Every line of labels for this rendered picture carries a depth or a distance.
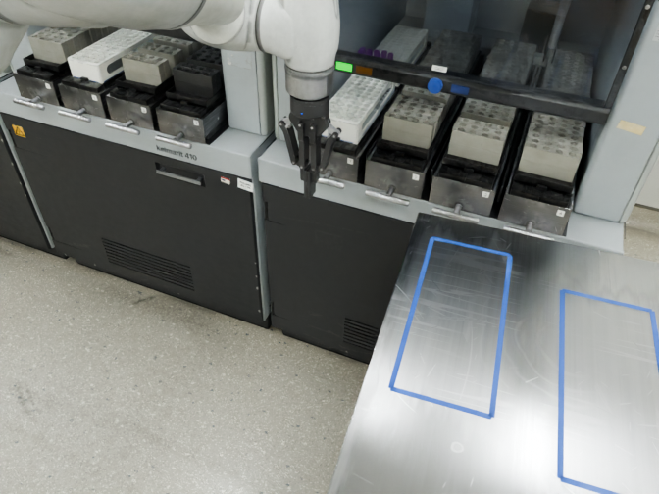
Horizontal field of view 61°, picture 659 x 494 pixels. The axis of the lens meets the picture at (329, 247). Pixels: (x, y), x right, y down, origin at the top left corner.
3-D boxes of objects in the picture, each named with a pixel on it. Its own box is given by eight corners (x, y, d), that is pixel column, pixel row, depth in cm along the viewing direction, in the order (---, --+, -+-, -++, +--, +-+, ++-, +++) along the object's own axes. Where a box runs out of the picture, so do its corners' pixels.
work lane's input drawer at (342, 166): (389, 60, 180) (392, 32, 174) (431, 68, 176) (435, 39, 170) (294, 179, 130) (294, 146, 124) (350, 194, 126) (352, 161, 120)
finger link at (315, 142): (315, 115, 110) (322, 117, 110) (316, 164, 117) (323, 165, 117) (307, 124, 107) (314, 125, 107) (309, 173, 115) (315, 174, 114)
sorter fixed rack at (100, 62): (140, 40, 169) (136, 20, 165) (169, 46, 167) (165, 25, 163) (72, 80, 149) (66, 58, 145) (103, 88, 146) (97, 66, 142)
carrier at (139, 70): (167, 84, 145) (163, 62, 141) (163, 87, 144) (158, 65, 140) (129, 75, 148) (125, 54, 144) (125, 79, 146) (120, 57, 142)
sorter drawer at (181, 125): (278, 38, 191) (277, 11, 185) (315, 45, 187) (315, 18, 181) (149, 141, 140) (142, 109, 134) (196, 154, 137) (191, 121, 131)
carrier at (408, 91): (446, 118, 136) (451, 95, 132) (444, 122, 134) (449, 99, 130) (400, 109, 139) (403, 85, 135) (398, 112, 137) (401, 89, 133)
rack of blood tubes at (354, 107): (359, 86, 151) (361, 64, 147) (394, 94, 148) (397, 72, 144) (316, 139, 130) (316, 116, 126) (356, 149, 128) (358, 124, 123)
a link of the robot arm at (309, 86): (297, 49, 105) (297, 78, 109) (276, 68, 99) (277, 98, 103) (341, 57, 103) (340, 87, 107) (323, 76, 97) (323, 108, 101)
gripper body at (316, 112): (337, 87, 106) (336, 130, 112) (297, 79, 109) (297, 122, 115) (323, 104, 101) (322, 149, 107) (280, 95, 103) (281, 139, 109)
